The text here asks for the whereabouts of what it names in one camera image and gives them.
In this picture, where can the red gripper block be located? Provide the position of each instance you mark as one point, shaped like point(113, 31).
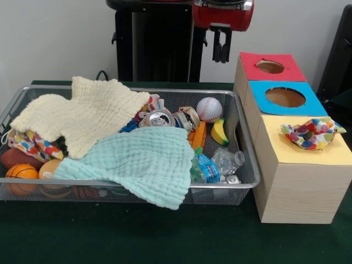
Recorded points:
point(222, 19)

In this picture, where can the colourful dotted cloth bag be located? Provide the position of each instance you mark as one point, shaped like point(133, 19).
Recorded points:
point(313, 134)
point(41, 148)

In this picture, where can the cream waffle cloth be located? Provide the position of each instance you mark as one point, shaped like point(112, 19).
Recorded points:
point(82, 118)

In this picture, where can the wooden box with three holes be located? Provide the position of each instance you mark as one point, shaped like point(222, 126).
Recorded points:
point(297, 192)

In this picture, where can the white baseball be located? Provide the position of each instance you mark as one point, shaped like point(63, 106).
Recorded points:
point(209, 109)

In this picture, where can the crushed printed can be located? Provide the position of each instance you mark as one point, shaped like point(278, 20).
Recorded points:
point(187, 118)

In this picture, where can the yellow foam banana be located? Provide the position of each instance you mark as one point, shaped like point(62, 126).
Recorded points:
point(218, 133)

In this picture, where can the orange toy carrot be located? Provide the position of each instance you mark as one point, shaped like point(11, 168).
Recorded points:
point(199, 136)

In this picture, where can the crushed silver can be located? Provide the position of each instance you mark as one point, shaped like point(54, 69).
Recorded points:
point(158, 118)

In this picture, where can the clear crushed bottle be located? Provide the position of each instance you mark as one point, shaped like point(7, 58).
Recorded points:
point(226, 162)

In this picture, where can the black upright panel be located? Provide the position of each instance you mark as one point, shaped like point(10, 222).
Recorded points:
point(338, 55)

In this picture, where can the crushed bottle with blue label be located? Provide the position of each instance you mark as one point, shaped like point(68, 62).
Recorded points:
point(209, 167)

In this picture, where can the dark green table cloth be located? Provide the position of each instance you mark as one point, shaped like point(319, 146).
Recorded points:
point(110, 236)
point(343, 100)

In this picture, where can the mint waffle cloth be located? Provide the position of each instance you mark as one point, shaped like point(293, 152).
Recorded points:
point(137, 165)

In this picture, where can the peach foam ball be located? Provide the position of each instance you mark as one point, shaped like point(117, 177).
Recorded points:
point(48, 167)

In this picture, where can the small brown football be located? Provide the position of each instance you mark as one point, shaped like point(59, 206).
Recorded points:
point(16, 158)

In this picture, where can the small orange basketball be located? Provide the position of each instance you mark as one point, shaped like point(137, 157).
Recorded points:
point(21, 173)

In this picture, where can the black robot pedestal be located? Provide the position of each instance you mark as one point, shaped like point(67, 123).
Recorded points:
point(159, 55)

